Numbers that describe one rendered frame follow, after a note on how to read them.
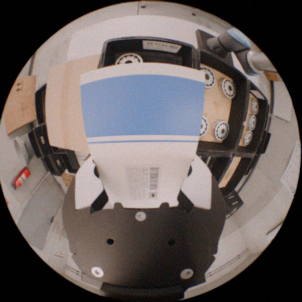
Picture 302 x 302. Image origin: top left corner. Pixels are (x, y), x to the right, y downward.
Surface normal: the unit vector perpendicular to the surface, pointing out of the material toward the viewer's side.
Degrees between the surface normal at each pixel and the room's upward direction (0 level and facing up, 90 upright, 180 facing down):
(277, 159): 90
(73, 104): 0
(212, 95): 0
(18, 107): 77
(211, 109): 0
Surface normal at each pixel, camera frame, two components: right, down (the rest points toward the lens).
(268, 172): -1.00, 0.01
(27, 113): 0.98, 0.10
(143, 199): 0.04, 0.48
